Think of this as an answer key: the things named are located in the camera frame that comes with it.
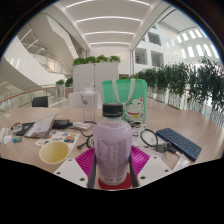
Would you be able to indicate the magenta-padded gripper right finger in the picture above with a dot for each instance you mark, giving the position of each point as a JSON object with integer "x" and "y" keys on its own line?
{"x": 153, "y": 170}

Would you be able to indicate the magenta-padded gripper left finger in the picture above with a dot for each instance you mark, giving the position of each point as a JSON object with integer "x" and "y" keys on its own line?
{"x": 70, "y": 170}

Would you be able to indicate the purple drink bottle black cap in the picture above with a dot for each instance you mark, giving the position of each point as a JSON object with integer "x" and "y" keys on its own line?
{"x": 112, "y": 150}

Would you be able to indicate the pale yellow mug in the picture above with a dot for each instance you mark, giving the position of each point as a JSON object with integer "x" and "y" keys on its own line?
{"x": 54, "y": 153}

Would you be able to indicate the bunch of keys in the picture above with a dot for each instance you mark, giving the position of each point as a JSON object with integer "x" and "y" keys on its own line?
{"x": 163, "y": 148}

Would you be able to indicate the clear plastic packet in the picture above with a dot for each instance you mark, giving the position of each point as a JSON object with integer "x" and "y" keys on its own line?
{"x": 181, "y": 163}

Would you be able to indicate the colourful sticker sheet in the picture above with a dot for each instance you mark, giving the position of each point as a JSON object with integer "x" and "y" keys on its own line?
{"x": 60, "y": 137}

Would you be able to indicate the dark blue keyboard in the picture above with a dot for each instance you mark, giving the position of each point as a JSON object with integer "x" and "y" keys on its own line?
{"x": 180, "y": 143}

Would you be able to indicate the white power adapter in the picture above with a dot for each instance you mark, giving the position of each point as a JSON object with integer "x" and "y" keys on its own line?
{"x": 81, "y": 125}

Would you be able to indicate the black power adapter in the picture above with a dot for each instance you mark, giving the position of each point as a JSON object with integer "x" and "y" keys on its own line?
{"x": 61, "y": 124}

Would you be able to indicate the printed paper booklet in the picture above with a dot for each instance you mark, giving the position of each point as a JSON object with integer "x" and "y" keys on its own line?
{"x": 41, "y": 126}

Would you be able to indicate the small teal marker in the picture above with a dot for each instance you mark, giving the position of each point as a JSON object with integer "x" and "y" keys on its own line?
{"x": 17, "y": 139}

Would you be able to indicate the black notebook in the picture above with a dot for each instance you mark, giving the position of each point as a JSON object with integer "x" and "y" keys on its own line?
{"x": 25, "y": 128}

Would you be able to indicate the clear plastic tumbler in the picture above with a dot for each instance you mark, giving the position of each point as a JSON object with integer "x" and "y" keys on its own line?
{"x": 88, "y": 106}

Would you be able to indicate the white computer mouse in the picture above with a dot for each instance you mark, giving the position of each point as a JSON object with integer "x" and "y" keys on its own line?
{"x": 7, "y": 138}

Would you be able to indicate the white chair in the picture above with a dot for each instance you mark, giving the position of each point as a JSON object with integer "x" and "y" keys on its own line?
{"x": 75, "y": 100}

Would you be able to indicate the black chair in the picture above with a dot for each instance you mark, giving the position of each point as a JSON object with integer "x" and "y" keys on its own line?
{"x": 40, "y": 101}

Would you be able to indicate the green tote bag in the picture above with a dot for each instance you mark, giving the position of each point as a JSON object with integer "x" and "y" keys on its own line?
{"x": 136, "y": 96}

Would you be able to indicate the glass railing wooden handrail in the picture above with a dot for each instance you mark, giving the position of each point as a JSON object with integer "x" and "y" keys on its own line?
{"x": 16, "y": 101}

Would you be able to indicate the small planter with plants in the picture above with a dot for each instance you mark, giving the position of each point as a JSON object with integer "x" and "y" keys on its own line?
{"x": 68, "y": 82}

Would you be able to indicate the green hedge along railing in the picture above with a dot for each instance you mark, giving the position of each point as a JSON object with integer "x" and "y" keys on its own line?
{"x": 196, "y": 83}

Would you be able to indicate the white cabinet with plants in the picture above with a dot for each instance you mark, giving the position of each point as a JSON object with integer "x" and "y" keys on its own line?
{"x": 96, "y": 76}

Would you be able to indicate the ceiling light strips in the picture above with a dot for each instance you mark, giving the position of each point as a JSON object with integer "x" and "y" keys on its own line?
{"x": 110, "y": 18}

